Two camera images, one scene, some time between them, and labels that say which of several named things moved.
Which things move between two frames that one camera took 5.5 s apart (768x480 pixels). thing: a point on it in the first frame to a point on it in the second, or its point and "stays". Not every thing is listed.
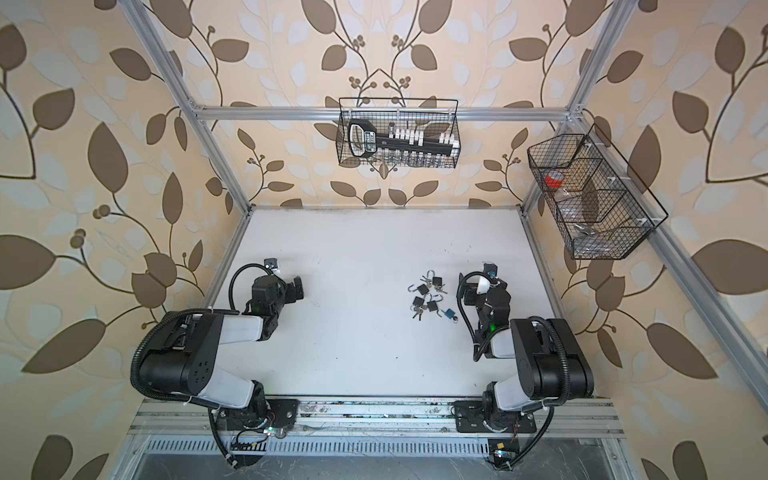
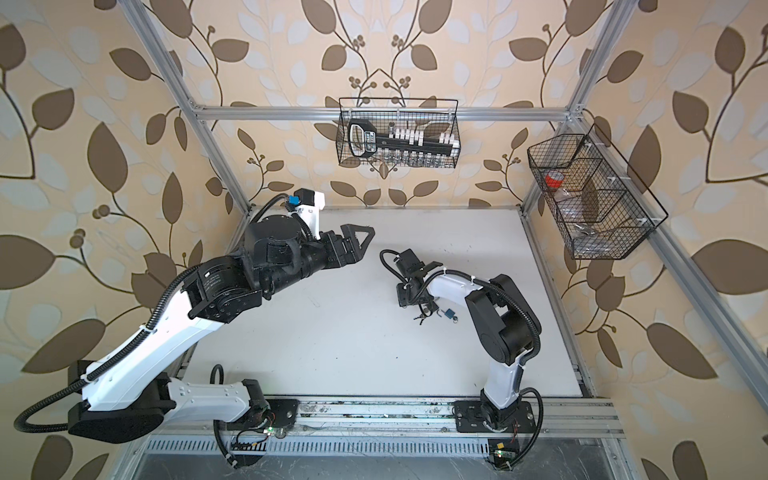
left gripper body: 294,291 to 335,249
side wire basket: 600,206 stays
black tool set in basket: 399,145 stays
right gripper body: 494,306 to 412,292
